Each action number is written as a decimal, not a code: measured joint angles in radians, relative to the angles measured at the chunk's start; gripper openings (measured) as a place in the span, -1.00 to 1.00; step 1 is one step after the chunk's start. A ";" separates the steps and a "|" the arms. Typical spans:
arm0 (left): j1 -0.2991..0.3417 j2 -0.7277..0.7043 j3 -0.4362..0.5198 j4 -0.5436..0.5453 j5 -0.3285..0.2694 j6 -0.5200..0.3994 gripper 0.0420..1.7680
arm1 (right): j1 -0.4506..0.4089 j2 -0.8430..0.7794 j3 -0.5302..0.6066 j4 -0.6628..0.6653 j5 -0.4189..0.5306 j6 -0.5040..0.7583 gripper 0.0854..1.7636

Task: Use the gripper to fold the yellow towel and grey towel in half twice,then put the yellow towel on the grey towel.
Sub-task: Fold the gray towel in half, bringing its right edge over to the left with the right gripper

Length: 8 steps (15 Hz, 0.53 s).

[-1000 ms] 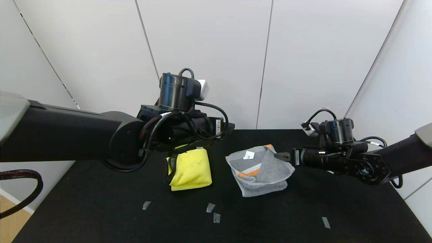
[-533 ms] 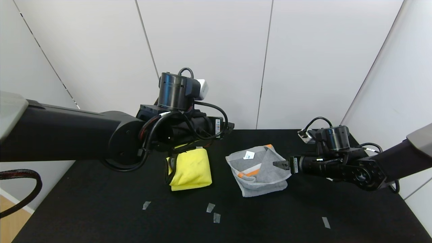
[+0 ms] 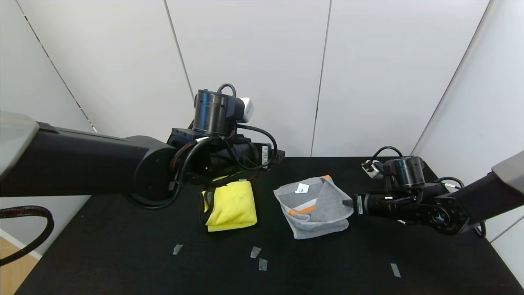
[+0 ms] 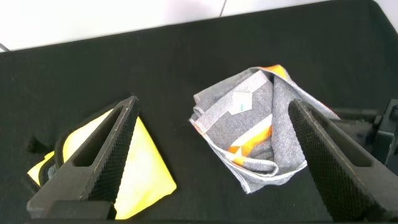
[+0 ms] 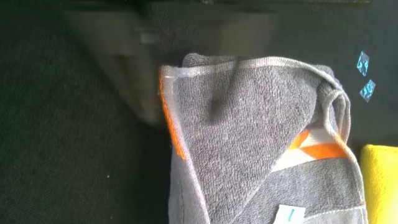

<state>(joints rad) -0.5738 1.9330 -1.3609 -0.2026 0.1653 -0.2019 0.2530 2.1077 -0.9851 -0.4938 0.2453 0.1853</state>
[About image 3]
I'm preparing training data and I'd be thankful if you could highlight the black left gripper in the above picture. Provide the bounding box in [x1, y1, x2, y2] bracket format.
[230, 141, 285, 170]

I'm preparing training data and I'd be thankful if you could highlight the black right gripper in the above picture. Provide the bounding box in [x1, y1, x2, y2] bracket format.
[342, 192, 390, 217]

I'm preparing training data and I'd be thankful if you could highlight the grey towel orange white pattern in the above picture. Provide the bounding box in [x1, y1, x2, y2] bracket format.
[273, 175, 354, 240]

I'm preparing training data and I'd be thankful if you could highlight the yellow microfibre towel black edging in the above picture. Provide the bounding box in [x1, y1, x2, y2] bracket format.
[201, 180, 257, 233]

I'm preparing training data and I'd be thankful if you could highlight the left gripper motor cable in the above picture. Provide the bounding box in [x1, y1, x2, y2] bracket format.
[127, 124, 278, 209]

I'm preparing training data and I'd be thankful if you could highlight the gripper motor cable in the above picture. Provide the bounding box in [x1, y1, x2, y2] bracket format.
[127, 124, 278, 209]
[434, 177, 465, 191]

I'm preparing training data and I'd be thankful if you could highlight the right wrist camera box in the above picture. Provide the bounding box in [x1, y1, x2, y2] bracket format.
[361, 160, 383, 179]

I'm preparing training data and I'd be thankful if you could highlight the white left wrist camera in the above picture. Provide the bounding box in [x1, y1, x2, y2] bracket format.
[238, 98, 254, 123]

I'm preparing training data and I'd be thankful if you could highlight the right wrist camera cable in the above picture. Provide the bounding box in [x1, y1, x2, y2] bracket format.
[368, 146, 404, 164]

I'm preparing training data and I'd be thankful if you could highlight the right gripper motor cable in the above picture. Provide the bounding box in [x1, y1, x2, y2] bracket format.
[434, 177, 465, 191]

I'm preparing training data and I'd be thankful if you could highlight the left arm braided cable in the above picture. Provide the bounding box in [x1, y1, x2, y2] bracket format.
[0, 206, 55, 267]

